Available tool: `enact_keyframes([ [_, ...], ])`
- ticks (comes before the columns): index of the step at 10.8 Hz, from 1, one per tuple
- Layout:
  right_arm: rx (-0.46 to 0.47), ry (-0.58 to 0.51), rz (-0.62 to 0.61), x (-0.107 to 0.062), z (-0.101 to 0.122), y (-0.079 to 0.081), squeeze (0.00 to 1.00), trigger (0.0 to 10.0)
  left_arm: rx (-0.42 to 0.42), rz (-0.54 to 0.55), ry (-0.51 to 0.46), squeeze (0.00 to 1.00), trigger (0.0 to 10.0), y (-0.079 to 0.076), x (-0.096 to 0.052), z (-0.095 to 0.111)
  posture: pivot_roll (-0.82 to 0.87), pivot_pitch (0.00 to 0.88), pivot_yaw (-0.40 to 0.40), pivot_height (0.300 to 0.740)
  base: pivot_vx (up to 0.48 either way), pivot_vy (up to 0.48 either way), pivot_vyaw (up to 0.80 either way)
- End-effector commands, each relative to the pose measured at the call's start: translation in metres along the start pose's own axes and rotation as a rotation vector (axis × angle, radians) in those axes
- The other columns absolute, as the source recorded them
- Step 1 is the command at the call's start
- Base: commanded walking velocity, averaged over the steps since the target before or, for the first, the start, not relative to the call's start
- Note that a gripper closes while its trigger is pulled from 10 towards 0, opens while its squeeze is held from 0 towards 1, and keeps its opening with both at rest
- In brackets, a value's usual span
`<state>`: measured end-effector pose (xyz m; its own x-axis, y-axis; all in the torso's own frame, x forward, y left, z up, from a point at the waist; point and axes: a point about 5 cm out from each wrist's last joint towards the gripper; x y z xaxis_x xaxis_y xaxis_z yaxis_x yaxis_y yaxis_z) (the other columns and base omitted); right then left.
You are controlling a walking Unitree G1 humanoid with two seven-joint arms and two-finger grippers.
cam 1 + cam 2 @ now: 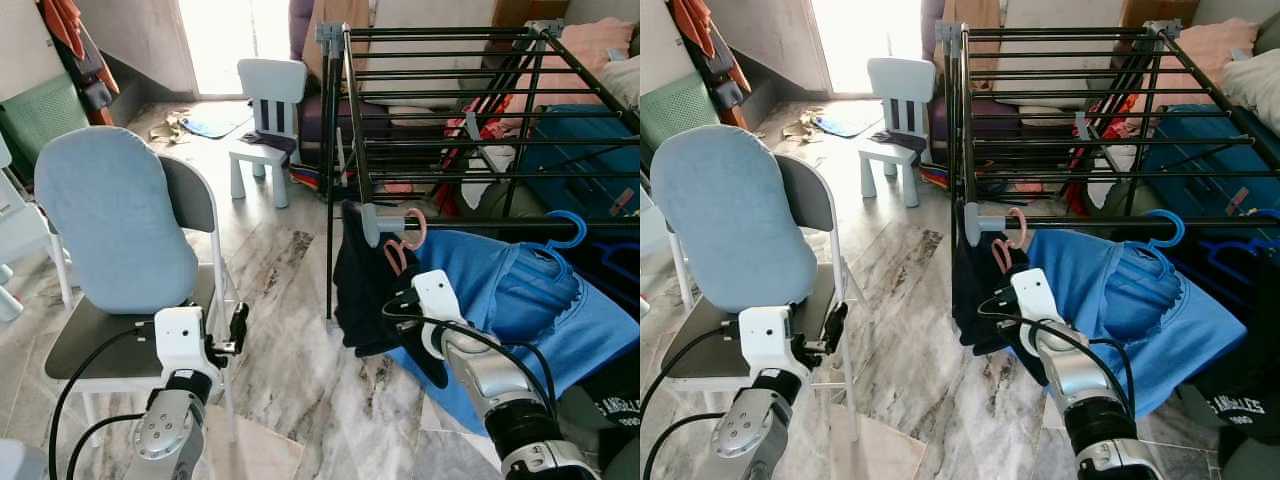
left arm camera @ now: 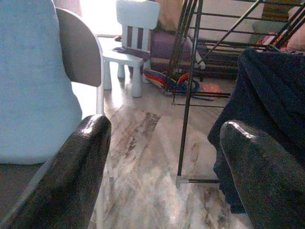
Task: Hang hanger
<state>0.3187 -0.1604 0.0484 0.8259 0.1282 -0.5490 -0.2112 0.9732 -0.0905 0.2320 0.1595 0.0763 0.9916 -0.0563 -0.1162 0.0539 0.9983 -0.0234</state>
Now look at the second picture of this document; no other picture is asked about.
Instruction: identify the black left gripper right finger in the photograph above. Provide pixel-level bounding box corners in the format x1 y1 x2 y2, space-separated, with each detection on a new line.
219 120 305 229

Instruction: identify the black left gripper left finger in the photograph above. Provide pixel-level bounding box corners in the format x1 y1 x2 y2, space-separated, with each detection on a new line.
10 114 112 229

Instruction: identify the navy garment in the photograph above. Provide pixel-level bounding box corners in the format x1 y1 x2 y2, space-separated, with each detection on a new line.
207 47 305 214

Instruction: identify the blue chair cushion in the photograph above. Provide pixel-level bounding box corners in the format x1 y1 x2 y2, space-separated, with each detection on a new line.
0 0 83 165

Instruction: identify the pink floor slipper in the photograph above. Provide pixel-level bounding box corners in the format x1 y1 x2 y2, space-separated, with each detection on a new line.
202 83 224 93

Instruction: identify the black metal drying rack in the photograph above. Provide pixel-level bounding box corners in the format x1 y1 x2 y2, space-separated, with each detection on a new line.
170 0 305 188

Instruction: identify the grey folding chair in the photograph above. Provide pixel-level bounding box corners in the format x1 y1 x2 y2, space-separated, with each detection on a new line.
0 7 105 215

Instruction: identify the rainbow striped bag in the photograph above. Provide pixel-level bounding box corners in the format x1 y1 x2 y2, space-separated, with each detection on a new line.
144 68 215 102

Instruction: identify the white kids chair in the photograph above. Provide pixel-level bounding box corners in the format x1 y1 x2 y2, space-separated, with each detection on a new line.
102 0 161 98

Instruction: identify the purple sofa chair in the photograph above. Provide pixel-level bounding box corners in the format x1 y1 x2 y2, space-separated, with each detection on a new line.
150 30 208 70

